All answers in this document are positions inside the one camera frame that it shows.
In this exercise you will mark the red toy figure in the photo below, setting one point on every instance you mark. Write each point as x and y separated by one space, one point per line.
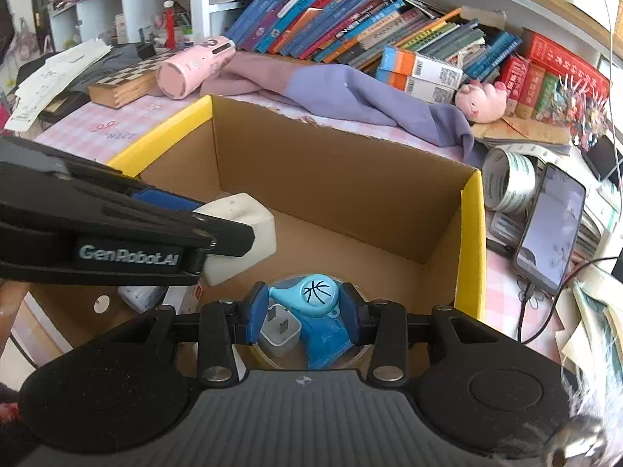
170 29

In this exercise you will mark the pink purple cloth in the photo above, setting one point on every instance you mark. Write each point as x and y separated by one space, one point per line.
340 92

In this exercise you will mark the black phone stand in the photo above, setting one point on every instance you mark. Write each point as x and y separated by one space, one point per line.
603 155

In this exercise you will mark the row of colourful books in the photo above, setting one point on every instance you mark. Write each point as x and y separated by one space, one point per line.
331 24

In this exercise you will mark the orange blue white carton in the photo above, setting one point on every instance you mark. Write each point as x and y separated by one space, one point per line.
423 65
418 90

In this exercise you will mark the thick red dictionary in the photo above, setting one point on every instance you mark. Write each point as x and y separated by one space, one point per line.
564 65

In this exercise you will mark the white printed paper sheets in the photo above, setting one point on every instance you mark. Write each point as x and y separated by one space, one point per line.
58 73

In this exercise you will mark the red hardcover book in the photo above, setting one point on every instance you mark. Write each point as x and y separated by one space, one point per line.
511 78
533 90

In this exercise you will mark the white jar green lid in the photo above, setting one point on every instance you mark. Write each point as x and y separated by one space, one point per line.
186 39

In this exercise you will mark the blue patterned tape roll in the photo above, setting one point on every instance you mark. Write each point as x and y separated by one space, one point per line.
280 286

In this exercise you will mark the small white dropper bottle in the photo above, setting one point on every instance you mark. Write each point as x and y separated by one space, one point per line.
141 297

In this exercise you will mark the large white charger plug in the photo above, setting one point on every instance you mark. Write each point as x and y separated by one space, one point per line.
233 206

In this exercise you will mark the brown kraft envelope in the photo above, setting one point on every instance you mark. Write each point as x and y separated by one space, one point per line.
525 131

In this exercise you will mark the black smartphone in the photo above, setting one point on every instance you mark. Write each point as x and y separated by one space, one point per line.
550 228

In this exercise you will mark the brown cardboard piece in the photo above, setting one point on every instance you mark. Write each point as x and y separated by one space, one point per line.
484 17

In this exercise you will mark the pink checked desktop cloth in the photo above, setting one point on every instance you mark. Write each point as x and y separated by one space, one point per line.
87 126

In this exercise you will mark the colourful cartoon figure stands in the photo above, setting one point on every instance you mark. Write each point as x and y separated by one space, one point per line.
581 112

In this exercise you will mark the green hardcover book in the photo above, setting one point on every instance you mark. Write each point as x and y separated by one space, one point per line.
549 97

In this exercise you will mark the wooden chess box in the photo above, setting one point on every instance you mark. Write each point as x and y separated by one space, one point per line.
126 85

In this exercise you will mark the person's left hand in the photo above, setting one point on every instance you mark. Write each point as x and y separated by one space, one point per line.
9 299

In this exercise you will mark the small white charger cube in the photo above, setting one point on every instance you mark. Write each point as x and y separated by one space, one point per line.
280 333

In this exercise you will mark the pink thermos bottle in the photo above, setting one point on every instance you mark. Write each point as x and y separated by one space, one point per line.
190 70

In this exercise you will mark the dark grey cloth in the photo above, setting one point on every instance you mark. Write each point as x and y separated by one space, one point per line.
112 61

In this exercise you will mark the blue basketball print toy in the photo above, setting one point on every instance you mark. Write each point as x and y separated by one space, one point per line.
311 294

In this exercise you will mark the yellow cardboard box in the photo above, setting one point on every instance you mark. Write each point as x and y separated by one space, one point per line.
340 194

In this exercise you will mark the pink pig plush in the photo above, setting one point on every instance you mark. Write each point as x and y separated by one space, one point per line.
479 102

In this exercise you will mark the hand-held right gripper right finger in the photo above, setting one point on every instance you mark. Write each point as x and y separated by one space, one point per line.
351 316

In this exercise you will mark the white furry cuff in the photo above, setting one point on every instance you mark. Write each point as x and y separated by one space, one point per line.
579 442

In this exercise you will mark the stack of papers and books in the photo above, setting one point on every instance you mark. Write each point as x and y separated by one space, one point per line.
594 301

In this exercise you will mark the white green printed tape roll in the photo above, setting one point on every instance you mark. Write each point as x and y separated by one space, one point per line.
506 180

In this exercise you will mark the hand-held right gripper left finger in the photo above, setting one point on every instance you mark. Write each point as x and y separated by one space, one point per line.
255 316

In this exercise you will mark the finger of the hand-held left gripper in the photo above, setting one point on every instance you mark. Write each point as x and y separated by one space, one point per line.
165 200
146 224

